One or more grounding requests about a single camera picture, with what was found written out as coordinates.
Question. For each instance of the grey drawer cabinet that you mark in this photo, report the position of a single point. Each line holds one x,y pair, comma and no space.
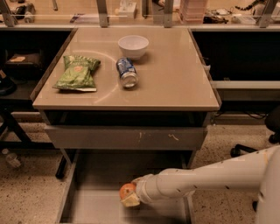
149,111

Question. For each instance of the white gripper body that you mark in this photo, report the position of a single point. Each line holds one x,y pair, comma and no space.
142,187

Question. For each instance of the blue soda can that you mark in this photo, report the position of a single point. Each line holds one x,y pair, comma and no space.
127,72

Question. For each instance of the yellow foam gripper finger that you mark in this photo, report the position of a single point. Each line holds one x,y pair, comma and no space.
131,200

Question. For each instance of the white bowl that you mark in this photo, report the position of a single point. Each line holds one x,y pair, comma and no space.
133,46

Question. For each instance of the open middle drawer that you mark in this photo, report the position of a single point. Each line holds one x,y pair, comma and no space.
94,181

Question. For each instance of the orange fruit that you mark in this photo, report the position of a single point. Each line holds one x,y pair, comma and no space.
127,191

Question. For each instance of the pink stacked trays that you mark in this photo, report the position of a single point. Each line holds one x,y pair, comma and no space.
192,11

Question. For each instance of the clear plastic bottle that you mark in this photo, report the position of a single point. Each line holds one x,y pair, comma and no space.
11,158

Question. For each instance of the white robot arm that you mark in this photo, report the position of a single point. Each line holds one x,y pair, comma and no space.
256,171

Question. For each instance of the closed top drawer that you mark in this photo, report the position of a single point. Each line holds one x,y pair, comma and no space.
126,138

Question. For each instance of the green chip bag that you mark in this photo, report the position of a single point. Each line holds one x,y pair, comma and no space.
78,74

